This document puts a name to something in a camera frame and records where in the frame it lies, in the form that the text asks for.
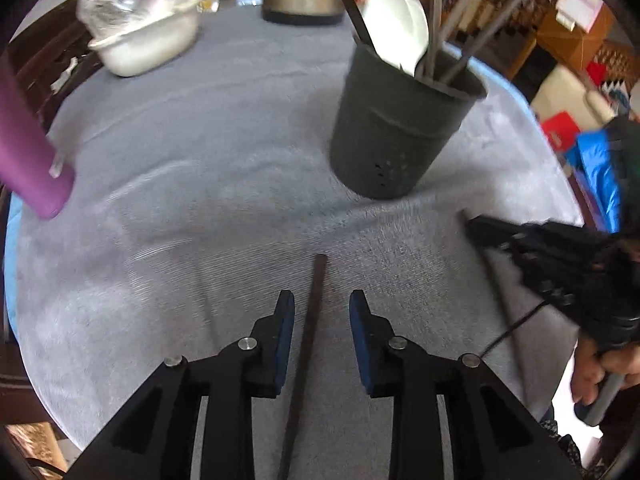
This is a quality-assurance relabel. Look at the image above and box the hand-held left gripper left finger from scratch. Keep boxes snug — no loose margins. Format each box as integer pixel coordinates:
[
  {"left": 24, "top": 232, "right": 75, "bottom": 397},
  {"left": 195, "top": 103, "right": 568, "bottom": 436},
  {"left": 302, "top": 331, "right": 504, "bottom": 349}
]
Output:
[{"left": 65, "top": 290, "right": 297, "bottom": 480}]

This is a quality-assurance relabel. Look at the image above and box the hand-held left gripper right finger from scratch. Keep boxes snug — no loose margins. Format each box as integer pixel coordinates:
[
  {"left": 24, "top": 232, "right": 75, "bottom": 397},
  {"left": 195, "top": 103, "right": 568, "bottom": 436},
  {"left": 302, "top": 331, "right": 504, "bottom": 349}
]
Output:
[{"left": 349, "top": 289, "right": 583, "bottom": 480}]

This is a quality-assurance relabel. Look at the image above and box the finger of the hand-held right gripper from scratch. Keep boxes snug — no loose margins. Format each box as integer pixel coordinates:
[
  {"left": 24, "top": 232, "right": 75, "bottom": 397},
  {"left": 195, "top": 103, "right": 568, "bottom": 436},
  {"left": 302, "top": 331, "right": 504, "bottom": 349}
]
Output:
[{"left": 462, "top": 211, "right": 532, "bottom": 261}]

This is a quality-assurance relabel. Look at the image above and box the dark grey utensil holder cup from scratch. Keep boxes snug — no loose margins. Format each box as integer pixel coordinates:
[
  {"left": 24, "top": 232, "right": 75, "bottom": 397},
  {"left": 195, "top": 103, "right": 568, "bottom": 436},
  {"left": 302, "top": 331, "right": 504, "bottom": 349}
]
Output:
[{"left": 328, "top": 42, "right": 489, "bottom": 201}]

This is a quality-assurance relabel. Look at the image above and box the white plastic spoon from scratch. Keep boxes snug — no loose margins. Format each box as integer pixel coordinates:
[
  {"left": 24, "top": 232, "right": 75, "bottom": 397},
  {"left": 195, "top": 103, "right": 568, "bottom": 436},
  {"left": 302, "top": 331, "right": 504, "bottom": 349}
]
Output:
[
  {"left": 360, "top": 0, "right": 418, "bottom": 73},
  {"left": 400, "top": 0, "right": 432, "bottom": 77}
]

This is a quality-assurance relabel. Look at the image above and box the person's right hand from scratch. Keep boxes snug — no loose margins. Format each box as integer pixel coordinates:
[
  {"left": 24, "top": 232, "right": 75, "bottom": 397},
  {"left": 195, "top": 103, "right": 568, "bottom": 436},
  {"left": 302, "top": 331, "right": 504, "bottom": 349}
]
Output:
[{"left": 570, "top": 341, "right": 627, "bottom": 407}]

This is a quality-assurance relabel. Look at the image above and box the blue plastic bag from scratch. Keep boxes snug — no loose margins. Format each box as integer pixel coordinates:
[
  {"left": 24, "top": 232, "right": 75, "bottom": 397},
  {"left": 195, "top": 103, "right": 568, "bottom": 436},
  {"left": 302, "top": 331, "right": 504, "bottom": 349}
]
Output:
[{"left": 574, "top": 127, "right": 624, "bottom": 234}]

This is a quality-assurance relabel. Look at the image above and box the dark cloth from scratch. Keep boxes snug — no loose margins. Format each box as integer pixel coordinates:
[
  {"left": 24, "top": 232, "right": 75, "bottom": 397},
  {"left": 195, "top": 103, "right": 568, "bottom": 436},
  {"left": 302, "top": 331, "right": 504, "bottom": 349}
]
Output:
[{"left": 606, "top": 116, "right": 640, "bottom": 241}]

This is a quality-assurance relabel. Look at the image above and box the red box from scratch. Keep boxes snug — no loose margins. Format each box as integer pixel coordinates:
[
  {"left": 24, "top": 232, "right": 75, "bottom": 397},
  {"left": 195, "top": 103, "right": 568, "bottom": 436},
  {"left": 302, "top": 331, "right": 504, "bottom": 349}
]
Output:
[{"left": 541, "top": 111, "right": 584, "bottom": 155}]

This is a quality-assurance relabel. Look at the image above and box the grey tablecloth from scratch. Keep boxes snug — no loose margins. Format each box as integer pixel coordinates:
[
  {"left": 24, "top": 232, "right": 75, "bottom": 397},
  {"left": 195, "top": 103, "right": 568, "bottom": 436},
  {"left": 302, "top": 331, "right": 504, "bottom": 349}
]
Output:
[{"left": 5, "top": 5, "right": 587, "bottom": 480}]

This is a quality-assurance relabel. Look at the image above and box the person's patterned clothing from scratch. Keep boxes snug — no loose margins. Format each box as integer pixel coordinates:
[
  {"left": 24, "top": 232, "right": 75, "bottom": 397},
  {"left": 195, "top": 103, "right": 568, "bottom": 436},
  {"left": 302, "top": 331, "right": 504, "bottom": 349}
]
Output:
[{"left": 539, "top": 405, "right": 640, "bottom": 480}]

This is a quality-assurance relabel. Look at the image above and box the brown cardboard box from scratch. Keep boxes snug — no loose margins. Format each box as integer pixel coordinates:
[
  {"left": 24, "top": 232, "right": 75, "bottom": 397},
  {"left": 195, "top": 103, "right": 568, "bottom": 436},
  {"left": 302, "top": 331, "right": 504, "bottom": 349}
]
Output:
[{"left": 536, "top": 7, "right": 612, "bottom": 80}]

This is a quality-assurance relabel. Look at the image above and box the white paper sheet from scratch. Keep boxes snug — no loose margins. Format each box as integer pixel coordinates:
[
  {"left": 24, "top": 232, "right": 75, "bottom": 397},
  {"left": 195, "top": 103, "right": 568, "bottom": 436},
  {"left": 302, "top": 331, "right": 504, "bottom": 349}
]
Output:
[{"left": 554, "top": 0, "right": 607, "bottom": 32}]

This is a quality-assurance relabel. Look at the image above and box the purple bottle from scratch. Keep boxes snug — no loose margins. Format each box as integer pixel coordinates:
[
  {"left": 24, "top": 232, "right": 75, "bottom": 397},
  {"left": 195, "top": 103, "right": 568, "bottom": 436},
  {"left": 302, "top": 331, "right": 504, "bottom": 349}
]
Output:
[{"left": 0, "top": 54, "right": 77, "bottom": 221}]

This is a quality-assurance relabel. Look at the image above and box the white pot in plastic wrap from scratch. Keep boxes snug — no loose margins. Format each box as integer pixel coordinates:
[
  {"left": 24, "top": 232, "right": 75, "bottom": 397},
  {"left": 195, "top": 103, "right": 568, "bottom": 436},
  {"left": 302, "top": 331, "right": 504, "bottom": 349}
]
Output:
[{"left": 76, "top": 0, "right": 220, "bottom": 79}]

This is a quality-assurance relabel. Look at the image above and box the dark carved wooden chair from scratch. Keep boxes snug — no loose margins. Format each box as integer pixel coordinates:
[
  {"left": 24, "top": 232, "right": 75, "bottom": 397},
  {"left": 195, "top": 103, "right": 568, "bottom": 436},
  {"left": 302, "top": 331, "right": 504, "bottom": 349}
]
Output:
[{"left": 4, "top": 0, "right": 108, "bottom": 133}]

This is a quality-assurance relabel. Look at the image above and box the black cable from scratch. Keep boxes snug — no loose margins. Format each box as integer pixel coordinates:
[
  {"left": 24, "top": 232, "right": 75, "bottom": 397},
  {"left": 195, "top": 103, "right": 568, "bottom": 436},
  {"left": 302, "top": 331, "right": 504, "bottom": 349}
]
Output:
[{"left": 481, "top": 300, "right": 549, "bottom": 362}]

